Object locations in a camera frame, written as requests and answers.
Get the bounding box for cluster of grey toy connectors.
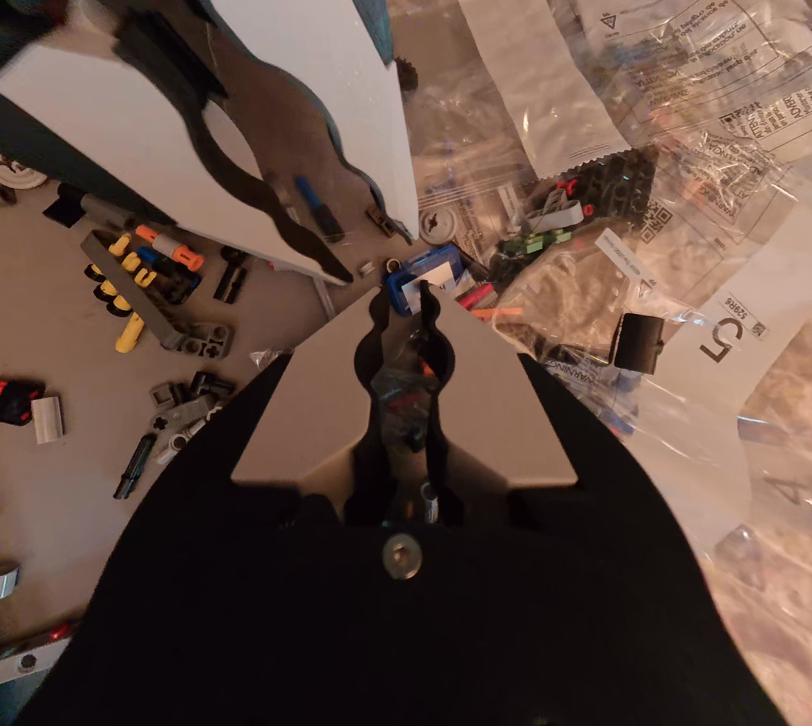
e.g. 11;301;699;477
151;371;237;464

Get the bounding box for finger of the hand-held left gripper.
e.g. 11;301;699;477
189;0;421;243
0;43;355;288

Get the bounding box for orange and grey toy pin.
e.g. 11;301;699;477
136;225;206;272

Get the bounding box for black chunky toy connector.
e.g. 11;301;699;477
610;312;666;375

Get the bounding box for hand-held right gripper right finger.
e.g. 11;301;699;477
417;279;579;527

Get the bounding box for black toy piece red pins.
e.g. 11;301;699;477
0;380;47;428

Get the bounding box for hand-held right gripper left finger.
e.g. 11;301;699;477
230;285;390;527

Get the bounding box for dark toy beam yellow pins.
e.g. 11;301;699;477
82;231;192;353

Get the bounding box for blue toy frame piece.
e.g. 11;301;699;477
382;244;462;316

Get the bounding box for grey round toy pulley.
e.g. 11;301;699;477
0;159;49;192

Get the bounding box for blue and black toy pin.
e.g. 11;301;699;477
295;176;347;242

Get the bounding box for pile of small toy pieces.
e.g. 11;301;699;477
371;326;448;454

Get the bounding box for grey black toy block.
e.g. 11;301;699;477
43;184;138;233

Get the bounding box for small white toy cylinder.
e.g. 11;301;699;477
35;396;66;445

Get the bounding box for clear bag with printed warnings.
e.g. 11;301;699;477
527;0;812;248

